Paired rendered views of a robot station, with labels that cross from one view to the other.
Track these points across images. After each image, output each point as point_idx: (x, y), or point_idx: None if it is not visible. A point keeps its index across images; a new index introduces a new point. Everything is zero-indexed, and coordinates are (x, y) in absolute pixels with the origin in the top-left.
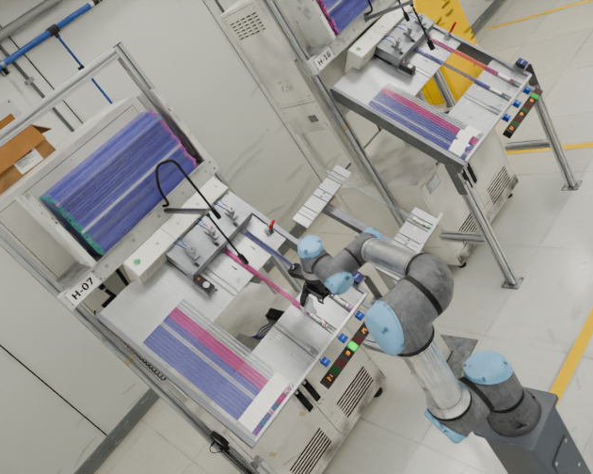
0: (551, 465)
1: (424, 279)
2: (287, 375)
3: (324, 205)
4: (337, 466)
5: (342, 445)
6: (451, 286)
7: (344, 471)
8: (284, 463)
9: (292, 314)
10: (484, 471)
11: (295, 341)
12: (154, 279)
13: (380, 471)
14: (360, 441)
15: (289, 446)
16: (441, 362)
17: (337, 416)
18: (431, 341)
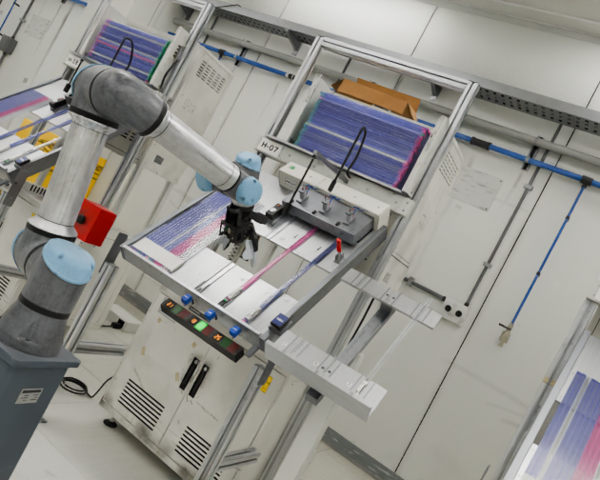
0: None
1: (118, 69)
2: (178, 270)
3: (374, 295)
4: (129, 450)
5: (152, 464)
6: (109, 88)
7: (120, 451)
8: (135, 369)
9: (242, 275)
10: None
11: (212, 276)
12: (284, 190)
13: (100, 469)
14: (149, 474)
15: (150, 370)
16: (66, 157)
17: (175, 431)
18: (73, 111)
